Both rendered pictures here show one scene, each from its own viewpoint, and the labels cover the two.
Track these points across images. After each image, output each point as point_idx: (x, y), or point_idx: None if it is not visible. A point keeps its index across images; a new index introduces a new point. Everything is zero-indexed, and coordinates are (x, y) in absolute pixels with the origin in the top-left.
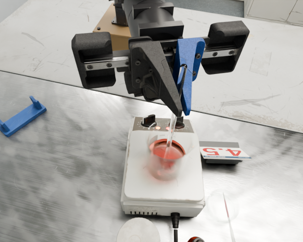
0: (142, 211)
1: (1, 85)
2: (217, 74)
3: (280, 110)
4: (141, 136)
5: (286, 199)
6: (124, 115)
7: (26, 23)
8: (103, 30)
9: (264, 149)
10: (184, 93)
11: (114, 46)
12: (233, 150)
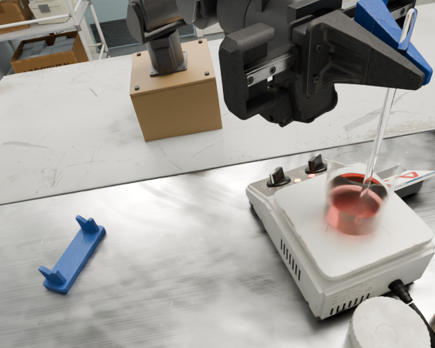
0: (348, 302)
1: (11, 225)
2: None
3: (420, 109)
4: (291, 194)
5: None
6: (226, 192)
7: (3, 130)
8: (145, 88)
9: None
10: (412, 55)
11: (166, 105)
12: (404, 174)
